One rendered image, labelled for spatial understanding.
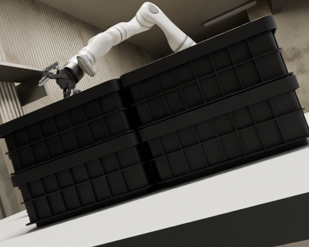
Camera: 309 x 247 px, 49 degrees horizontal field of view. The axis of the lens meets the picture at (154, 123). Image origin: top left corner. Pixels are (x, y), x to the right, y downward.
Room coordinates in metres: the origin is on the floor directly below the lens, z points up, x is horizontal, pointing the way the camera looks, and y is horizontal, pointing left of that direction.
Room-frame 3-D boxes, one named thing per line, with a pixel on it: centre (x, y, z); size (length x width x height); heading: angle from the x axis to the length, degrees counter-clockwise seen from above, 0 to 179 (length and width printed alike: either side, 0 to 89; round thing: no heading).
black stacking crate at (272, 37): (0.79, -0.15, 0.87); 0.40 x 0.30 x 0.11; 166
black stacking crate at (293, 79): (0.79, -0.15, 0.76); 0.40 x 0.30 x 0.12; 166
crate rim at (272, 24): (0.79, -0.15, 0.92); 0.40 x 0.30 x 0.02; 166
